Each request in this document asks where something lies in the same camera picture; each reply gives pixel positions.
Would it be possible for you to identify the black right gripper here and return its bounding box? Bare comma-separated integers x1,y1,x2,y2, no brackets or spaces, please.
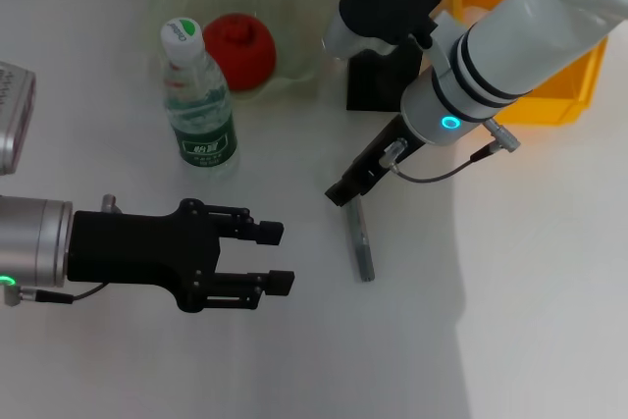
324,115,426,207

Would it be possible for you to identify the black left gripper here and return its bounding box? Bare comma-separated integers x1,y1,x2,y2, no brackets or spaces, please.
66,197,295,314

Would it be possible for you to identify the grey glitter marker pen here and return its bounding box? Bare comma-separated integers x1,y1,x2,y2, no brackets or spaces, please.
344,195,377,284

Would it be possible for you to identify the clear green-label water bottle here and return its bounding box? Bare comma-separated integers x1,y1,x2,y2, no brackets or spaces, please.
160,17,240,170

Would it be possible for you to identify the red-orange round fruit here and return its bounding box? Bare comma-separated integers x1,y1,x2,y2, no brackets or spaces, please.
202,12,277,92

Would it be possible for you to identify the black mesh pen holder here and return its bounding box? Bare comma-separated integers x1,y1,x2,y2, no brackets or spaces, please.
345,38,424,113

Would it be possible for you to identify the green glass fruit plate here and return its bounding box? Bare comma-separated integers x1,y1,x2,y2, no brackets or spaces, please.
149,0,340,99

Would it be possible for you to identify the right gripper silver connector stub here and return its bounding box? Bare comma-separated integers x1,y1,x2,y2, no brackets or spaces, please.
380,136,409,165

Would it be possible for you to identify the yellow plastic bin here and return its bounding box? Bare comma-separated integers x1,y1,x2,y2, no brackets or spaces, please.
444,0,609,126

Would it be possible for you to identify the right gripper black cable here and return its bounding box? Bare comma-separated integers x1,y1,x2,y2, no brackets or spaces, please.
394,117,514,183

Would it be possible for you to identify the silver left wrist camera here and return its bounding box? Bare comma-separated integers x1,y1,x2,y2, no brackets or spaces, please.
0,61,38,176

